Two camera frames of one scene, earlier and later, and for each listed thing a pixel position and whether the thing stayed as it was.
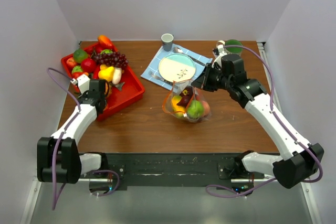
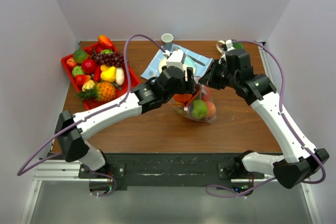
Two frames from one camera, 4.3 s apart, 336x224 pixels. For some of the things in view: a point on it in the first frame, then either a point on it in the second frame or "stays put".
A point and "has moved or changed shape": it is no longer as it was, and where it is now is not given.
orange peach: x=206 y=108 has moved or changed shape
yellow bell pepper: x=106 y=73 stays put
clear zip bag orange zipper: x=186 y=103 has moved or changed shape
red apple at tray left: x=70 y=62 stays put
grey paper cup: x=167 y=40 stays put
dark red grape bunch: x=112 y=59 stays put
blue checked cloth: x=152 y=72 stays put
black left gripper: x=84 y=95 -> x=188 y=87
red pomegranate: x=100 y=48 stays put
